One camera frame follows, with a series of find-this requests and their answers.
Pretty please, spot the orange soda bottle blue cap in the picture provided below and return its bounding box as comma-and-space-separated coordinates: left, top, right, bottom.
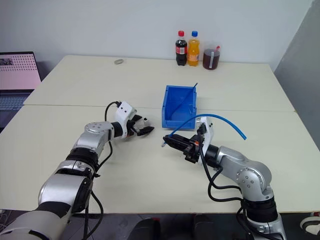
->
187, 30, 201, 67

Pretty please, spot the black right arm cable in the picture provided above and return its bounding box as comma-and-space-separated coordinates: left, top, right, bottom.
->
196, 127, 253, 240

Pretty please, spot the cola bottle red cap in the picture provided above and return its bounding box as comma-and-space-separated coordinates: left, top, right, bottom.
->
174, 30, 188, 67

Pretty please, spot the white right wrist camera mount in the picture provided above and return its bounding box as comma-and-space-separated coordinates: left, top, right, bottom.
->
198, 116, 216, 166

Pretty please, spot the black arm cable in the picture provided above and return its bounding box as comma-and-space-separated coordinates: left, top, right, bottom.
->
83, 100, 122, 240
196, 127, 253, 240

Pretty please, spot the white coupler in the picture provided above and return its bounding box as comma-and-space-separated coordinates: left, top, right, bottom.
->
139, 116, 152, 128

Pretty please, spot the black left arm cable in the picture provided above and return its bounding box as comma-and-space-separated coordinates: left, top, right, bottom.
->
83, 100, 122, 240

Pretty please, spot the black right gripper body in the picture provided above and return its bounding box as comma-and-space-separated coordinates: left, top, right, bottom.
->
183, 134, 202, 164

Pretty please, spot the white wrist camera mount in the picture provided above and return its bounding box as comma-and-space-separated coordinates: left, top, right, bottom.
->
198, 116, 216, 166
114, 100, 138, 139

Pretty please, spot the dark rounded shape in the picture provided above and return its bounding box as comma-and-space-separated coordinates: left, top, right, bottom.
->
134, 216, 161, 240

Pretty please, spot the long curved blue cable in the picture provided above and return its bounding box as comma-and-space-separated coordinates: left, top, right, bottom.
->
160, 113, 248, 148

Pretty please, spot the white and red shoe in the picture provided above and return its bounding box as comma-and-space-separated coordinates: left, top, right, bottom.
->
299, 211, 320, 234

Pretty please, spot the straight blue cable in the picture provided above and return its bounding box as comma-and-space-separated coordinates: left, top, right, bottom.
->
171, 81, 199, 115

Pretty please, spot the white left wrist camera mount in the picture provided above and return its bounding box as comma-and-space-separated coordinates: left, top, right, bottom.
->
114, 100, 138, 139

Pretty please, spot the jar of dark red liquid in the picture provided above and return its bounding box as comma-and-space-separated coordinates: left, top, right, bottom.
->
202, 41, 222, 71

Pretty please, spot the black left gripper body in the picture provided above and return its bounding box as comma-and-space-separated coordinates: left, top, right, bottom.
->
125, 113, 144, 137

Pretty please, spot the blue plastic bin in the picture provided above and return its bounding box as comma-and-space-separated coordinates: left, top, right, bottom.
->
160, 84, 198, 132

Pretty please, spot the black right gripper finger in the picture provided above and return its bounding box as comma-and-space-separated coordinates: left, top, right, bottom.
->
165, 141, 189, 152
162, 134, 194, 145

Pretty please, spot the open laptop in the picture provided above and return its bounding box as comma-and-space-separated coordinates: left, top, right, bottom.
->
0, 51, 42, 129

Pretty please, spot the grey partition panel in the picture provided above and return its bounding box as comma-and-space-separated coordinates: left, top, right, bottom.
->
273, 0, 320, 152

